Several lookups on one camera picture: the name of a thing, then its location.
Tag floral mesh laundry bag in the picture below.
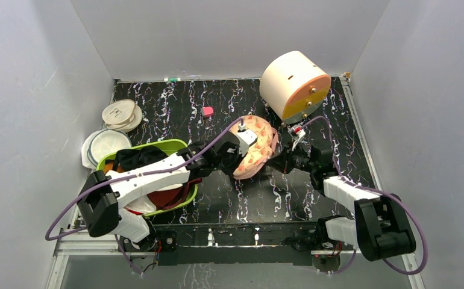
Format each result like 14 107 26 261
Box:
233 115 278 180

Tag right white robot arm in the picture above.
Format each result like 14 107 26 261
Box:
267 145 416 261

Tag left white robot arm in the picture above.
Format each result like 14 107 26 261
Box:
77 129 257 250

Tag dark red bra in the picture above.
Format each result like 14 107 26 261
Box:
147 178 202 210

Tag white round mesh bag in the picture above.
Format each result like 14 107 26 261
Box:
81 129 132 169

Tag small pink block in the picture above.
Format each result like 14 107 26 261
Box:
201 107 214 118

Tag green plastic basket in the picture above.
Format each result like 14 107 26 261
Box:
96 139 198 217

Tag cream cylindrical drum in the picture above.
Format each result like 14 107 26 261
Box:
259 51 331 124

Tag small green white marker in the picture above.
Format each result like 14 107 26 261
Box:
163 78 181 82

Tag black garment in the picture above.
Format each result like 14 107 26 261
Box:
112 146 168 172

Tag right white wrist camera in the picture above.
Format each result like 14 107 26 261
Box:
289 125 306 151

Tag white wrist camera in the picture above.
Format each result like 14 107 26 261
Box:
289 125 306 151
236 122 258 157

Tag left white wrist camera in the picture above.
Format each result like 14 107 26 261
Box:
236 122 258 157

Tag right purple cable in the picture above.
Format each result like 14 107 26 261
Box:
299 116 429 276

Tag purple cable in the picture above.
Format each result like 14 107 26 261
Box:
44 116 245 276
299 116 429 276

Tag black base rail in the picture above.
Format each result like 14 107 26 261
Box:
112 223 348 267

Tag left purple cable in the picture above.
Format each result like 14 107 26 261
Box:
44 116 245 276

